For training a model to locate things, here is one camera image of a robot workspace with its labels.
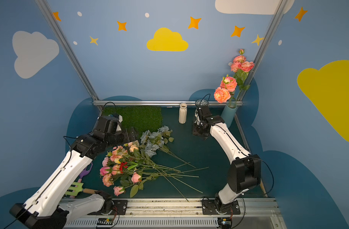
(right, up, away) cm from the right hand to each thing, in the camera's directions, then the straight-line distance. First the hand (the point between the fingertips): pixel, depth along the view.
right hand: (196, 130), depth 87 cm
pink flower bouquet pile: (-41, -22, -3) cm, 47 cm away
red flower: (-45, -22, -4) cm, 50 cm away
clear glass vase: (+5, +19, +14) cm, 24 cm away
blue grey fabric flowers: (-27, -7, +2) cm, 28 cm away
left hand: (-35, 0, -14) cm, 38 cm away
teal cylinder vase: (+24, +12, +11) cm, 29 cm away
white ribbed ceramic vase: (-7, +11, +17) cm, 21 cm away
